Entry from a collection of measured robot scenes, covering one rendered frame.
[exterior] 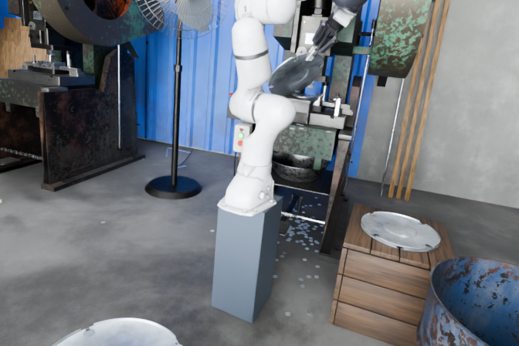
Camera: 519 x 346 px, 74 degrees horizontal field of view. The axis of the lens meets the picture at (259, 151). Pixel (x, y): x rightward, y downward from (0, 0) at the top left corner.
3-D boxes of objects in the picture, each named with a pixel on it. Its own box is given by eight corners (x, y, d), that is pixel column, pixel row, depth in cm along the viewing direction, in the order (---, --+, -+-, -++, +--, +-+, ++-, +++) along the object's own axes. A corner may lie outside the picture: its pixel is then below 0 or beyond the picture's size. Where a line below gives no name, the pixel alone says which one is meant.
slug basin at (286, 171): (322, 191, 180) (324, 173, 178) (260, 178, 189) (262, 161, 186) (328, 172, 212) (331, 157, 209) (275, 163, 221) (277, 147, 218)
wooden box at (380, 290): (436, 360, 120) (463, 273, 110) (328, 323, 132) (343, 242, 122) (426, 292, 156) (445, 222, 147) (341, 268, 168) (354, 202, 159)
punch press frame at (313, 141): (324, 225, 175) (374, -72, 140) (245, 208, 186) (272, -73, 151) (337, 179, 249) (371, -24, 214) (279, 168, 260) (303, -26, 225)
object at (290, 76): (322, 81, 178) (321, 80, 178) (325, 44, 151) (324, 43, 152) (270, 103, 177) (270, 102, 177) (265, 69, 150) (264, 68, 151)
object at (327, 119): (343, 130, 172) (345, 117, 170) (257, 117, 183) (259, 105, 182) (347, 120, 200) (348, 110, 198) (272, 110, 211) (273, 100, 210)
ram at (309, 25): (321, 76, 171) (330, 12, 163) (292, 72, 175) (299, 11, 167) (325, 75, 187) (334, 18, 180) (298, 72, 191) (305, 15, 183)
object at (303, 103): (308, 129, 162) (312, 100, 158) (279, 124, 165) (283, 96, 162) (315, 121, 185) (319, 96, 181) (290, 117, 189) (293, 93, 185)
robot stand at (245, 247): (252, 323, 128) (264, 213, 116) (210, 306, 134) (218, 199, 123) (270, 296, 144) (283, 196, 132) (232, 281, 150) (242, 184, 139)
